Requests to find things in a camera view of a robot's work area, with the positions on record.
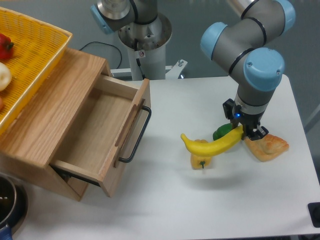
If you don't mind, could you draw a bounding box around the open wooden top drawer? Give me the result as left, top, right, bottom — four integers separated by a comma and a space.
50, 75, 151, 199

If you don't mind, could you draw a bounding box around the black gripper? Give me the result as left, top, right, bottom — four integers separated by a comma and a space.
222, 98, 269, 141

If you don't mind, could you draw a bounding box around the yellow bell pepper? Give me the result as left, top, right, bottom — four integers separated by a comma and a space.
190, 153, 213, 170

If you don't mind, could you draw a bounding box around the yellow plastic basket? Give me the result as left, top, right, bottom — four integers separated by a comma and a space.
0, 7, 73, 133

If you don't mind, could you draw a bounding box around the wooden drawer cabinet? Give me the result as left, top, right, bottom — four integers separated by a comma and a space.
0, 47, 152, 202

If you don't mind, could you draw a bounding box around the white onion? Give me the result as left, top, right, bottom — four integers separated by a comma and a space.
0, 63, 12, 91

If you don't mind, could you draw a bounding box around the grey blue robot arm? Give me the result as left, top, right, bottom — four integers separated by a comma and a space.
90, 0, 296, 141

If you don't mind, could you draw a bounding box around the green bell pepper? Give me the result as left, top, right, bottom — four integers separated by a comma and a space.
212, 123, 233, 141

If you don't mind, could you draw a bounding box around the yellow banana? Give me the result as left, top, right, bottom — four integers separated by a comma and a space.
180, 125, 243, 157

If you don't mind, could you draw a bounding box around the golden pastry bread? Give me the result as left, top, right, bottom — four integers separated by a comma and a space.
244, 133, 290, 162

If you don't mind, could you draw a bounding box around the dark metal pot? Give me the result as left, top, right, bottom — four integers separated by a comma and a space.
0, 174, 29, 240

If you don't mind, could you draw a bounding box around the black cable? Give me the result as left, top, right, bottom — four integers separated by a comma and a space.
78, 41, 123, 70

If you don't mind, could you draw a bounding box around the black drawer handle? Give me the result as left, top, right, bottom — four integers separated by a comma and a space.
118, 105, 152, 164

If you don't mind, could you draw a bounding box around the red bell pepper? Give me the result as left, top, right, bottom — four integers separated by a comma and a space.
0, 33, 14, 60

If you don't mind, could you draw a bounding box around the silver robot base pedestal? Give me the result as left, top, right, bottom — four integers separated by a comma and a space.
118, 12, 172, 80

